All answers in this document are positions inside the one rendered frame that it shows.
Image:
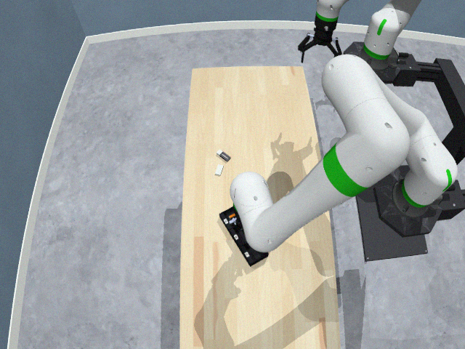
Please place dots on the black eraser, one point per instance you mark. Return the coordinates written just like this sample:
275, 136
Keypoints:
223, 155

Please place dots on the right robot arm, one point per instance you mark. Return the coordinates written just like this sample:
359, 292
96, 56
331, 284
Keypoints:
383, 30

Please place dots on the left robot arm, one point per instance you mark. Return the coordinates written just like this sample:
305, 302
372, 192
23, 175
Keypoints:
378, 125

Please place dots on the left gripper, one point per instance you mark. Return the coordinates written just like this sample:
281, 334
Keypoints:
234, 222

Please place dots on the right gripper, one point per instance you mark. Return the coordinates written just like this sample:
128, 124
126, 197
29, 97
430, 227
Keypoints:
320, 37

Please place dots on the black rack of three bins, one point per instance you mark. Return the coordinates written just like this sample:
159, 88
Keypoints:
252, 256

